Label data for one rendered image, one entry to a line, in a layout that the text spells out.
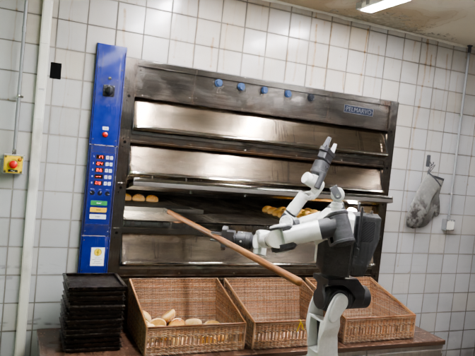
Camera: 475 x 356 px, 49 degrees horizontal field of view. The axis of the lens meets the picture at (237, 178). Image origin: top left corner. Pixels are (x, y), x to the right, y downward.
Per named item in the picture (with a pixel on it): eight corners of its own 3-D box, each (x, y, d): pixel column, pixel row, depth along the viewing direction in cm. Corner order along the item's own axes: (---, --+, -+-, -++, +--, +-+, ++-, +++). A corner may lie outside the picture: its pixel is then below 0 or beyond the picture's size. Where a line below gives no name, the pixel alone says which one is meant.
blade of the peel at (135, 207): (203, 214, 364) (203, 210, 364) (124, 210, 342) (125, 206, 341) (187, 206, 397) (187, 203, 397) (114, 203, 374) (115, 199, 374)
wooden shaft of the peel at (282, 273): (304, 287, 189) (305, 278, 189) (297, 287, 188) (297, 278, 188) (171, 214, 345) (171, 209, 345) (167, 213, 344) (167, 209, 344)
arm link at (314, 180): (320, 172, 291) (312, 191, 290) (306, 163, 287) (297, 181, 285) (333, 173, 281) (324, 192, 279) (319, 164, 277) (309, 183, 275)
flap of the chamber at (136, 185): (133, 185, 283) (125, 188, 301) (393, 203, 356) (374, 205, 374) (133, 181, 283) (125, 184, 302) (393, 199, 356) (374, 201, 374)
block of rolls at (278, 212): (259, 211, 416) (260, 204, 416) (310, 214, 436) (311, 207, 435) (297, 224, 361) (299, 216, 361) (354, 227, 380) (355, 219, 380)
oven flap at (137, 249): (120, 265, 299) (121, 230, 304) (372, 267, 371) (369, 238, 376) (121, 265, 295) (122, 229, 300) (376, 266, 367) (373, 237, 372)
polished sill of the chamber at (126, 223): (120, 225, 303) (121, 219, 303) (370, 234, 376) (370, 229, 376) (122, 227, 298) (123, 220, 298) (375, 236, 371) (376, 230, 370)
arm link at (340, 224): (324, 246, 235) (354, 240, 233) (323, 243, 227) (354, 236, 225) (318, 222, 239) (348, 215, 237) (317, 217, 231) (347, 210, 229)
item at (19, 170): (1, 171, 270) (3, 152, 270) (22, 174, 274) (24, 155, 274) (1, 173, 263) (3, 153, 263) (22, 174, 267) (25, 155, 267)
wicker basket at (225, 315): (122, 324, 301) (127, 277, 300) (213, 320, 324) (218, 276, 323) (142, 358, 257) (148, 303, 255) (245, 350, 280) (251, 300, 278)
